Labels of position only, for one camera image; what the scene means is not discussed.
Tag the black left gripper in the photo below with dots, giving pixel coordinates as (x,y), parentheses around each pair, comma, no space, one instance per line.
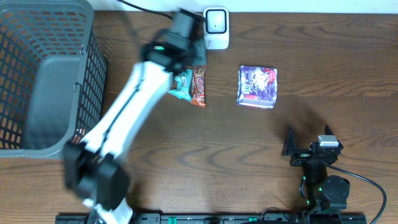
(199,50)

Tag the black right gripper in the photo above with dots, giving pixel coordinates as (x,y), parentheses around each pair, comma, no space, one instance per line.
(301,155)

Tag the red orange snack bar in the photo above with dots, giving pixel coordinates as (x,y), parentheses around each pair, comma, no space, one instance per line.
(198,86)

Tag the teal snack wrapper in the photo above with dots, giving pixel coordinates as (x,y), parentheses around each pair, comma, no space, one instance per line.
(183,85)

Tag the grey plastic basket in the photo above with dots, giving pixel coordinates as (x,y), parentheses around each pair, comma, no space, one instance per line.
(53,76)

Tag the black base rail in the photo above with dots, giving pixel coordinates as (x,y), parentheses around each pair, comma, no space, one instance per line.
(155,218)

